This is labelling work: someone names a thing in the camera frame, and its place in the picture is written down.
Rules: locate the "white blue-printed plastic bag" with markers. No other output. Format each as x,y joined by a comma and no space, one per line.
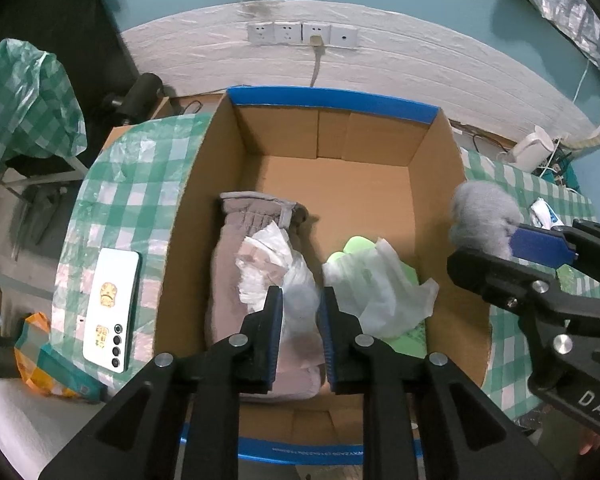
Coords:
545,212

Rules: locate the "blue-rimmed cardboard box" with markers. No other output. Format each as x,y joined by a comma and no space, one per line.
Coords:
330,185

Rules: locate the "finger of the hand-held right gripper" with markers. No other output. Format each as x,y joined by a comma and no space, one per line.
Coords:
537,245
500,280

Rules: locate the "white wipe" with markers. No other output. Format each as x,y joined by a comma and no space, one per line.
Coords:
380,290

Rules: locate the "white router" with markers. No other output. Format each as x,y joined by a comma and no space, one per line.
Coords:
530,150

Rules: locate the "green checked plastic cover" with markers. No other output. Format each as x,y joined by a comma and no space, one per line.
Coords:
25,105

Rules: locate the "white wall socket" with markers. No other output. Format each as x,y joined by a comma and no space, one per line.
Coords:
261,33
288,33
315,33
343,36

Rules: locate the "person's right hand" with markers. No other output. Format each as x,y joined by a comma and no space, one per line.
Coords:
592,442

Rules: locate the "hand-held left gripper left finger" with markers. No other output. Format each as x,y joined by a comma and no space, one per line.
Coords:
276,320

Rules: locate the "grey fluffy sock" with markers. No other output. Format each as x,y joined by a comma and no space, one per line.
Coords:
482,215

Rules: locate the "white phone with stickers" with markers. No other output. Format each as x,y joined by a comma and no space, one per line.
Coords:
112,310

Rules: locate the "grey padded glove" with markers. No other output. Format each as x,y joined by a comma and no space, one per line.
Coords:
230,270

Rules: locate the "white embossed paper towel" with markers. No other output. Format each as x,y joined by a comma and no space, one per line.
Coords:
262,265

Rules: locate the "teal orange packet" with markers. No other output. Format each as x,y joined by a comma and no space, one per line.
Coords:
45,360

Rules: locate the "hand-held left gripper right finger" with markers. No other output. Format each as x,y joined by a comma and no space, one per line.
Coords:
326,325

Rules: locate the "white chair frame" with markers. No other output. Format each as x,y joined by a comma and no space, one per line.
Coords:
45,172

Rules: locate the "green checked tablecloth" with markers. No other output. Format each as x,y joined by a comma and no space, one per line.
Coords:
130,185

